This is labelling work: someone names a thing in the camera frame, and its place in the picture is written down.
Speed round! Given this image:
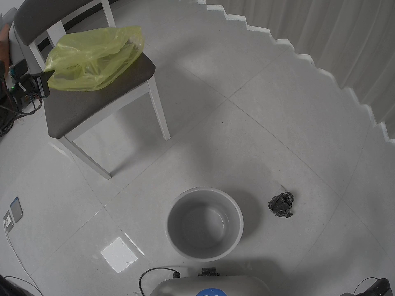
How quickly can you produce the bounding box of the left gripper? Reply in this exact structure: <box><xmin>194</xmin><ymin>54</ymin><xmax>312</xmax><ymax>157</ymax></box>
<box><xmin>19</xmin><ymin>72</ymin><xmax>51</xmax><ymax>99</ymax></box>

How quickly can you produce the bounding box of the yellow-green plastic bag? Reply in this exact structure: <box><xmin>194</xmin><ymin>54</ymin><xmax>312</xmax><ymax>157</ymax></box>
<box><xmin>44</xmin><ymin>26</ymin><xmax>146</xmax><ymax>92</ymax></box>

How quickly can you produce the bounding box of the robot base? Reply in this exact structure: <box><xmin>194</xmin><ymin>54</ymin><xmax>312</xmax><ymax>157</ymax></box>
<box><xmin>149</xmin><ymin>267</ymin><xmax>273</xmax><ymax>296</ymax></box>

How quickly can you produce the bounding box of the grey trash bin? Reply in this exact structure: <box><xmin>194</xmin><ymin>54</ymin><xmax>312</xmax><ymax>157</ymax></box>
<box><xmin>166</xmin><ymin>187</ymin><xmax>244</xmax><ymax>262</ymax></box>

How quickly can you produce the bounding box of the crumpled black plastic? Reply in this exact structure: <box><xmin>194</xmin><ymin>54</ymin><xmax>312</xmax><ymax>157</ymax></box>
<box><xmin>267</xmin><ymin>191</ymin><xmax>295</xmax><ymax>219</ymax></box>

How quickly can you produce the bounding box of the white chair with grey seat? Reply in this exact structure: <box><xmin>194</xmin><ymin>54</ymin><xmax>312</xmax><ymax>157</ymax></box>
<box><xmin>14</xmin><ymin>0</ymin><xmax>171</xmax><ymax>180</ymax></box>

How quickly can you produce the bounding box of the white curtain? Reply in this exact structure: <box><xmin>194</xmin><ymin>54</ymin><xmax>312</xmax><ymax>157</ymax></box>
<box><xmin>144</xmin><ymin>0</ymin><xmax>395</xmax><ymax>145</ymax></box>

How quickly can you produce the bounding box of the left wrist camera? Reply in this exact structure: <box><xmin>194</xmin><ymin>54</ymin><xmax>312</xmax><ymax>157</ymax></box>
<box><xmin>10</xmin><ymin>59</ymin><xmax>29</xmax><ymax>77</ymax></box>

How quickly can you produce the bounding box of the black cable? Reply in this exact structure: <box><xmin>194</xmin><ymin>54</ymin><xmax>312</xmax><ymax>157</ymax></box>
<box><xmin>138</xmin><ymin>267</ymin><xmax>183</xmax><ymax>296</ymax></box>
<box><xmin>6</xmin><ymin>276</ymin><xmax>44</xmax><ymax>296</ymax></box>
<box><xmin>352</xmin><ymin>276</ymin><xmax>380</xmax><ymax>296</ymax></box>
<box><xmin>0</xmin><ymin>99</ymin><xmax>43</xmax><ymax>117</ymax></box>

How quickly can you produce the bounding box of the white cable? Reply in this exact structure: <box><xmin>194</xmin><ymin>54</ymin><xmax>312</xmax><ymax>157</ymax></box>
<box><xmin>4</xmin><ymin>222</ymin><xmax>43</xmax><ymax>296</ymax></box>

